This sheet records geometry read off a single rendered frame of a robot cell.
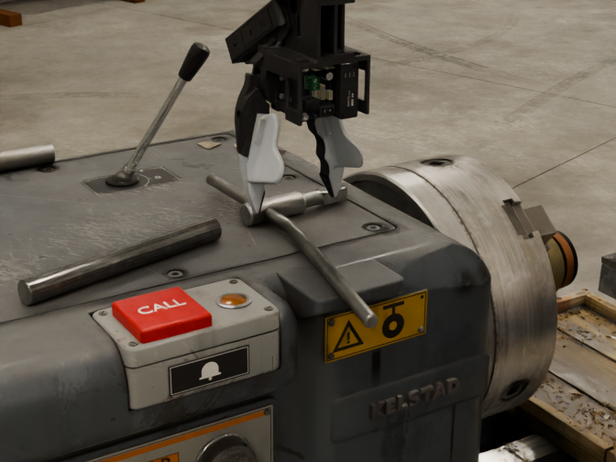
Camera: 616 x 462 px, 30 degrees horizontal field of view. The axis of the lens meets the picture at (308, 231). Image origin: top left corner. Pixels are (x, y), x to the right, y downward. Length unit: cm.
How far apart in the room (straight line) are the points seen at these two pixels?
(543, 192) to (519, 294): 366
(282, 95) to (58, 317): 27
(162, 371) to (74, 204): 32
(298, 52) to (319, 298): 21
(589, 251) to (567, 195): 58
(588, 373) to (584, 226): 295
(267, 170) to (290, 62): 10
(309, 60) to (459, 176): 38
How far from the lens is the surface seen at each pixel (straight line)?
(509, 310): 124
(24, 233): 110
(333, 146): 105
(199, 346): 89
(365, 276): 98
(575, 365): 165
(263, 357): 93
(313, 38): 95
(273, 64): 98
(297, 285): 97
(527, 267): 126
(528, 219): 129
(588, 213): 471
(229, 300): 93
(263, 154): 100
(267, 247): 104
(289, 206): 110
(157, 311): 90
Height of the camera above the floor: 166
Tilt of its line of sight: 22 degrees down
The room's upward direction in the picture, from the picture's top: straight up
